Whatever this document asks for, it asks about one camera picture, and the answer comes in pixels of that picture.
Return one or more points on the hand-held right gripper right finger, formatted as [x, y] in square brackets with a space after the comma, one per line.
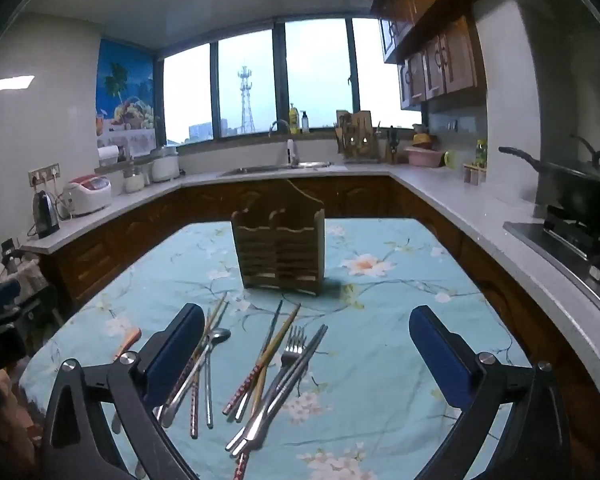
[440, 360]

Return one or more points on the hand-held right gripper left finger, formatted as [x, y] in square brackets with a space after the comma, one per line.
[177, 355]

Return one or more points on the metal spoon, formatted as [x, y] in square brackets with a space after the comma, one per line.
[220, 336]

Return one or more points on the metal fork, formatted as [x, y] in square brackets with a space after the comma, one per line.
[291, 347]

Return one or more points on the wooden utensil holder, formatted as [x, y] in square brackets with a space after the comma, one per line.
[277, 250]

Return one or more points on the wooden chopstick red patterned end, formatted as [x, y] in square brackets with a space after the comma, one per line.
[219, 310]
[275, 350]
[195, 412]
[241, 467]

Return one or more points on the floral teal tablecloth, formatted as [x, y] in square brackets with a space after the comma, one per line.
[370, 400]

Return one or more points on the electric kettle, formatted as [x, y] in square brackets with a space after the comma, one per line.
[46, 215]

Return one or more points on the wooden base cabinets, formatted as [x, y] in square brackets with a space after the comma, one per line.
[145, 230]

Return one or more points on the white and red rice cooker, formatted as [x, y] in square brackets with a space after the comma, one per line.
[86, 195]

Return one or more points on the gas stove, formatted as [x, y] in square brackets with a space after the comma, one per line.
[570, 240]

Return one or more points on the white kitchen countertop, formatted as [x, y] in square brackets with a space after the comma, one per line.
[430, 182]

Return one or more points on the spice jar rack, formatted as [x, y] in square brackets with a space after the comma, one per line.
[474, 175]

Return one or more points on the white cooker with lid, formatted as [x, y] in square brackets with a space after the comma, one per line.
[165, 165]

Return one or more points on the paper towel roll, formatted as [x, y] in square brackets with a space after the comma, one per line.
[108, 155]

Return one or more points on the green plastic item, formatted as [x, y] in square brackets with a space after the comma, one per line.
[450, 160]

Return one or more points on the pink basin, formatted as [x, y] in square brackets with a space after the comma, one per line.
[422, 158]

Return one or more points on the steel sink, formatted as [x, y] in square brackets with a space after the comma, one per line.
[260, 170]

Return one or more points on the green sauce bottles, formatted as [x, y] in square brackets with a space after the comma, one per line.
[481, 152]

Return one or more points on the knife block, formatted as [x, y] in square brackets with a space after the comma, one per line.
[392, 150]

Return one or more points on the yellow bowl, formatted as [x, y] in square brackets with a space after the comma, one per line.
[421, 141]

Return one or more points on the black wok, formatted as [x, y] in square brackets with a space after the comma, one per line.
[580, 190]

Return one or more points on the ceiling light panel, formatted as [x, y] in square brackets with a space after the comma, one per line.
[12, 83]

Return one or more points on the faucet with white filter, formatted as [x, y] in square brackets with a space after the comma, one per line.
[292, 152]

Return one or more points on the wooden cutting board rack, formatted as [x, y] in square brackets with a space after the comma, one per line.
[357, 137]

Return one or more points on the yellow bottle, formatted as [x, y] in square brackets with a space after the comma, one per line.
[293, 120]

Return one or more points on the white pump bottle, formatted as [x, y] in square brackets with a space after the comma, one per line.
[305, 124]

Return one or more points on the large kitchen window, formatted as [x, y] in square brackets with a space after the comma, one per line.
[250, 85]

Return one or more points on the fruit and beach wall poster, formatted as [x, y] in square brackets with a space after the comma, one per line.
[125, 90]

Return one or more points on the wooden wall cabinets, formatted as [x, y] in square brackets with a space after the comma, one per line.
[430, 35]

